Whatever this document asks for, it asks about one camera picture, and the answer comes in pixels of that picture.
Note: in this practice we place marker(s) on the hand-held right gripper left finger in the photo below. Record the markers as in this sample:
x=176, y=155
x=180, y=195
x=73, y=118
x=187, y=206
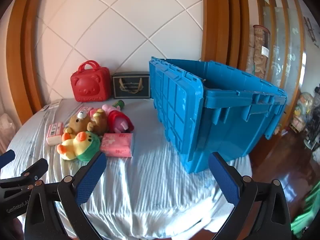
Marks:
x=90, y=177

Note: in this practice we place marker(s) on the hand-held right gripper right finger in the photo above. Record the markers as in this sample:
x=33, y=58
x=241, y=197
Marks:
x=223, y=180

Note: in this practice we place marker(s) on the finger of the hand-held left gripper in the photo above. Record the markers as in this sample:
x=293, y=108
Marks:
x=32, y=170
x=6, y=158

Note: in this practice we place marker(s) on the yellow duck plush green hood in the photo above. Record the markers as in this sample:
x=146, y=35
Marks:
x=82, y=147

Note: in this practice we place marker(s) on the pink tissue pack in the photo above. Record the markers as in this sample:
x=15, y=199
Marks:
x=116, y=145

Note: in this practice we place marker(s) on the blue plastic storage crate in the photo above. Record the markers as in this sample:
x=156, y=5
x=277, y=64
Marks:
x=225, y=130

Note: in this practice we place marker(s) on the dark brown bear plush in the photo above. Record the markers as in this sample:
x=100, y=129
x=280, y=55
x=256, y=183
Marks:
x=100, y=125

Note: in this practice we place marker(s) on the pink pig plush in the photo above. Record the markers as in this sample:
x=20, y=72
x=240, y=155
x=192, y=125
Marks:
x=117, y=120

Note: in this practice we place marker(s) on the brown bottle with green label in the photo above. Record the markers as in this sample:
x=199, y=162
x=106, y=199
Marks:
x=119, y=103

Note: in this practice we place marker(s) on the translucent plastic bag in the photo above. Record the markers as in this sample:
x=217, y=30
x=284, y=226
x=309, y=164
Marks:
x=6, y=127

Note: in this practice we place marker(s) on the small white remote control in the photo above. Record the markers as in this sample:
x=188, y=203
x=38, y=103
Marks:
x=45, y=108

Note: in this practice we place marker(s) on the red bear suitcase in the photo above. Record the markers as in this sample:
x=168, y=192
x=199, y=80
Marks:
x=90, y=87

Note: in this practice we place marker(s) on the green plastic stool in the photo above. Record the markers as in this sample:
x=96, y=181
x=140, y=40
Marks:
x=305, y=220

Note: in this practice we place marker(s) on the black gift bag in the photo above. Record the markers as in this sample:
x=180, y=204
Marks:
x=131, y=86

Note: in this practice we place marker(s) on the bag of plush toys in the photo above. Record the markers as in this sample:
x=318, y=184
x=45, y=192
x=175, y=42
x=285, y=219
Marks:
x=303, y=105

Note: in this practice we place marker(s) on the plastic wrapped rolled carpet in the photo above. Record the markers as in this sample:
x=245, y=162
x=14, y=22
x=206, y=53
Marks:
x=250, y=60

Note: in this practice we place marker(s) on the patterned rolled carpet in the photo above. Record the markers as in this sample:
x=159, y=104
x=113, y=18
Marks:
x=261, y=52

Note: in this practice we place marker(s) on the wooden partition screen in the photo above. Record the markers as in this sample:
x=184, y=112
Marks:
x=282, y=55

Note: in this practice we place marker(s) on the wall vine garland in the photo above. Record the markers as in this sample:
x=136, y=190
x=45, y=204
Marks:
x=310, y=27

